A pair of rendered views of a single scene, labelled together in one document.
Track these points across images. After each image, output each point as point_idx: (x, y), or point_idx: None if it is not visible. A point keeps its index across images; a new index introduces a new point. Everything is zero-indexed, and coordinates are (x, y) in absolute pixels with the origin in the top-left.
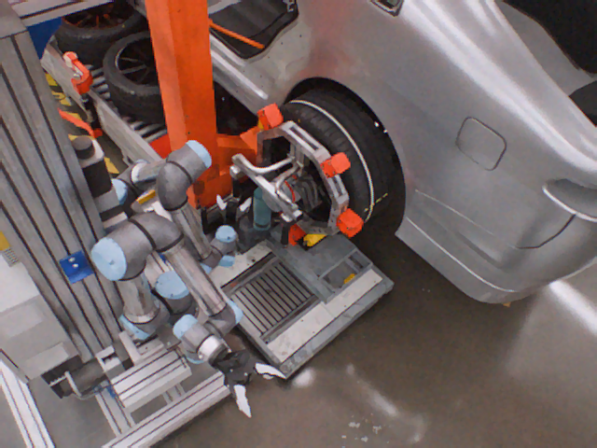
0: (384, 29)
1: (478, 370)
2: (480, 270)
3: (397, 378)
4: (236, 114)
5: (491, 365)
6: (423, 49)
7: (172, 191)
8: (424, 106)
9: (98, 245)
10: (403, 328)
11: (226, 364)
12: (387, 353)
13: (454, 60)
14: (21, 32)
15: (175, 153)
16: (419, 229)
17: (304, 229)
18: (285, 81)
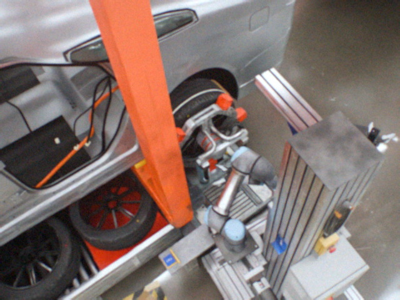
0: (197, 30)
1: (272, 105)
2: (277, 60)
3: (277, 141)
4: (101, 194)
5: (269, 100)
6: (219, 16)
7: (271, 165)
8: (231, 35)
9: None
10: (248, 134)
11: (374, 140)
12: (263, 144)
13: (232, 5)
14: (341, 112)
15: (245, 162)
16: (247, 82)
17: None
18: None
